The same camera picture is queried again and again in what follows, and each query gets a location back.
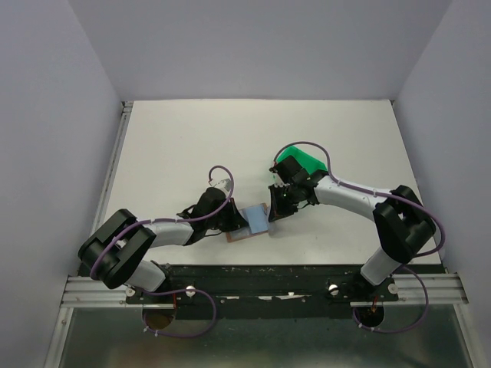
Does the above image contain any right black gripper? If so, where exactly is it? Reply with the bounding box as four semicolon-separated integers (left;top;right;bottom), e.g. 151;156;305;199
268;183;299;222

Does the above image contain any tan leather card holder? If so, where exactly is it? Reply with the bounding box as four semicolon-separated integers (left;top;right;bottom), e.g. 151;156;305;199
226;203;270;243

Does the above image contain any credit card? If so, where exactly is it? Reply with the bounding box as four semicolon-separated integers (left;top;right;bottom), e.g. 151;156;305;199
268;222;277;236

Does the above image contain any green plastic bin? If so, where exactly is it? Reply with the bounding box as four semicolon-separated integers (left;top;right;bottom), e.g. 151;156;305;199
273;146;328;174

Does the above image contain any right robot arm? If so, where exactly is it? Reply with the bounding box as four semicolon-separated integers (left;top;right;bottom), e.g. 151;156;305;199
269;156;437;301

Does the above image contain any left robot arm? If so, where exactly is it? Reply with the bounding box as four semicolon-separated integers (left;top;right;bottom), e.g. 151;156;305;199
78;187;249;303

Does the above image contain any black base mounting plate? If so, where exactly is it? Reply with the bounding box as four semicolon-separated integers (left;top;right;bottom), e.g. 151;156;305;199
126;264;398;320

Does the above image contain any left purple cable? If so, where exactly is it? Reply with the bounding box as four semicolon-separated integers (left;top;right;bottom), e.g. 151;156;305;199
90;165;236;338

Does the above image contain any purple cable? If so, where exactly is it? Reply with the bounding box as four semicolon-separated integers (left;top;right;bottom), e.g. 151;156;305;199
272;140;448;335
90;165;236;338

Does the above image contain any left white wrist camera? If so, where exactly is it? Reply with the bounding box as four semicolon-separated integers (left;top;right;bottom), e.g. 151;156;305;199
209;179;233;196

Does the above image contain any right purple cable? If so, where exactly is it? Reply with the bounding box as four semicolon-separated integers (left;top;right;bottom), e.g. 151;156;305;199
272;140;448;335

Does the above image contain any aluminium extrusion rail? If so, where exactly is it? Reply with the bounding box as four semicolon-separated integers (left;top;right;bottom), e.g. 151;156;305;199
61;277;127;308

